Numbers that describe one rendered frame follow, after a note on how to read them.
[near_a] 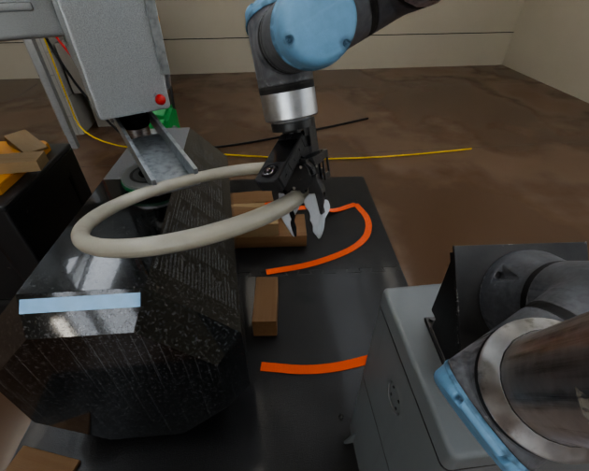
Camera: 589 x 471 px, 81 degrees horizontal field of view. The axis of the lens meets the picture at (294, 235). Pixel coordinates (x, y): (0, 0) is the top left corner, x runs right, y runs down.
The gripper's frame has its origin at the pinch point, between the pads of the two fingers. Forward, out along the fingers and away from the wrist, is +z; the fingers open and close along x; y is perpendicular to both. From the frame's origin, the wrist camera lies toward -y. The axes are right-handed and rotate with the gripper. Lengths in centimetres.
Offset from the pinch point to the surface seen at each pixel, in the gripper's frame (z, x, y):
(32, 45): -87, 310, 135
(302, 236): 66, 75, 123
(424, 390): 34.0, -21.0, 1.1
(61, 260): 11, 79, -8
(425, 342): 31.4, -19.4, 11.9
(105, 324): 24, 57, -14
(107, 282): 16, 60, -8
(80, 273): 13, 69, -9
